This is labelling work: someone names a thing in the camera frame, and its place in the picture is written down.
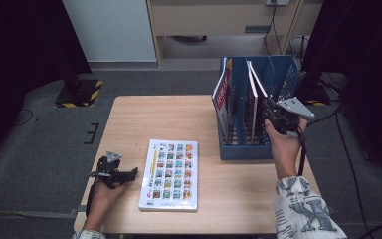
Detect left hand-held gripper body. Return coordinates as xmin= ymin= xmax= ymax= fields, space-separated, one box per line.
xmin=90 ymin=150 xmax=127 ymax=190

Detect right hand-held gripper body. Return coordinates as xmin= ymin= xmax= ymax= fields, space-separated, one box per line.
xmin=268 ymin=96 xmax=316 ymax=135

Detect purple magazine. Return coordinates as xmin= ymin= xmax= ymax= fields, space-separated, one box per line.
xmin=245 ymin=59 xmax=271 ymax=145

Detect red and white book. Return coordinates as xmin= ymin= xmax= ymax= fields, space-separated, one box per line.
xmin=211 ymin=57 xmax=237 ymax=143

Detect blue file rack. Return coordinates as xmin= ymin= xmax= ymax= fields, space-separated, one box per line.
xmin=216 ymin=54 xmax=300 ymax=161

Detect person's left hand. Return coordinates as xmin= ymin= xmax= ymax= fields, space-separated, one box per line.
xmin=89 ymin=180 xmax=130 ymax=217

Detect person's right hand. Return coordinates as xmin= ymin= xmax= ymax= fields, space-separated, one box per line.
xmin=264 ymin=118 xmax=309 ymax=181

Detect black stand base hazard stripes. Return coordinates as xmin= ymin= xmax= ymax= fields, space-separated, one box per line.
xmin=54 ymin=78 xmax=104 ymax=109
xmin=292 ymin=84 xmax=332 ymax=108

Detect grey tape piece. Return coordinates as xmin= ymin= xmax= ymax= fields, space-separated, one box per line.
xmin=69 ymin=204 xmax=93 ymax=217

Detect black curtain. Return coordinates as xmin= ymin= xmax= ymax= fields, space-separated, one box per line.
xmin=299 ymin=0 xmax=382 ymax=182
xmin=0 ymin=0 xmax=93 ymax=175

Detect white panel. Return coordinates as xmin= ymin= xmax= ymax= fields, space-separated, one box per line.
xmin=61 ymin=0 xmax=157 ymax=64

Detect left hand-held gripper cable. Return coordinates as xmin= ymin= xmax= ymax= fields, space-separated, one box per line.
xmin=85 ymin=177 xmax=100 ymax=218

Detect thick black floor cable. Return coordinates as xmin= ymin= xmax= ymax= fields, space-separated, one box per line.
xmin=306 ymin=99 xmax=346 ymax=127

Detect black socket cable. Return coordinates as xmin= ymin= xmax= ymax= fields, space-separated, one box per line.
xmin=263 ymin=3 xmax=284 ymax=56

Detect thin black floor cable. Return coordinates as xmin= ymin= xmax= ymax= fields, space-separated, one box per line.
xmin=13 ymin=108 xmax=34 ymax=127

